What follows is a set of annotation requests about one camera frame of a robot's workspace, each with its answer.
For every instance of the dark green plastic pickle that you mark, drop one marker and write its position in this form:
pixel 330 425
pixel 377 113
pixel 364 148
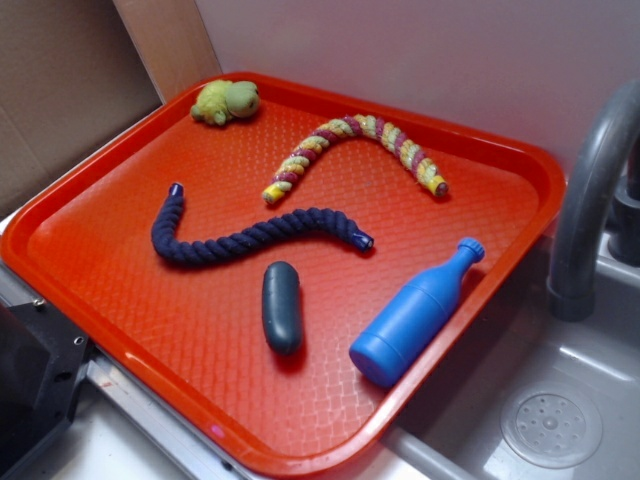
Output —
pixel 281 308

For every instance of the red plastic tray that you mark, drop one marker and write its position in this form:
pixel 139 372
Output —
pixel 195 336

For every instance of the blue plastic bottle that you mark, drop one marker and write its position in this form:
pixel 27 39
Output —
pixel 390 344

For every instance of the green plush turtle toy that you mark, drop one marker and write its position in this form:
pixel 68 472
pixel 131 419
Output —
pixel 221 101

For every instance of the grey toy sink basin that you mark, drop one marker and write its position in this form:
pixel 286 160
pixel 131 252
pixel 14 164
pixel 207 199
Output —
pixel 523 395

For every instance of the grey toy faucet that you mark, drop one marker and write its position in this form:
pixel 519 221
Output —
pixel 603 188

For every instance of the brown cardboard panel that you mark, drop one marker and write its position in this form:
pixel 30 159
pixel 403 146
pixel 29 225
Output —
pixel 75 74

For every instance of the yellow and red rope toy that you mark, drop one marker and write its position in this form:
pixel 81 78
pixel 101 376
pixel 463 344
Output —
pixel 408 153

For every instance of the navy blue rope toy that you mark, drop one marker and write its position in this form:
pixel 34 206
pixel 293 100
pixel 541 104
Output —
pixel 250 240

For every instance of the black metal bracket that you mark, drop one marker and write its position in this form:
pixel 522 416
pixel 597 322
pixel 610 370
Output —
pixel 43 362

